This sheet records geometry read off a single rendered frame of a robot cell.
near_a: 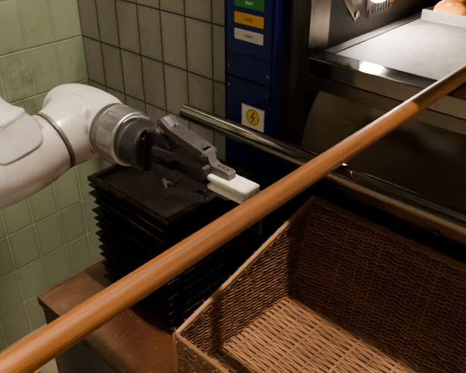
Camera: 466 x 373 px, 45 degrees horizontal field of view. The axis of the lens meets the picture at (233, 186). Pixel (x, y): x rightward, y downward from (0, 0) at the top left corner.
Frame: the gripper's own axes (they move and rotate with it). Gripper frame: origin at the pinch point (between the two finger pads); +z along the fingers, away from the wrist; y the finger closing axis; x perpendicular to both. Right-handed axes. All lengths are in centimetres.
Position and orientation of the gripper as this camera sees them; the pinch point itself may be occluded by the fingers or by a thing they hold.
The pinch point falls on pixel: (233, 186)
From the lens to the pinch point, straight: 75.7
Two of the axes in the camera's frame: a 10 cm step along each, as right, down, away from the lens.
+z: 7.4, 3.5, -5.7
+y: 0.0, 8.5, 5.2
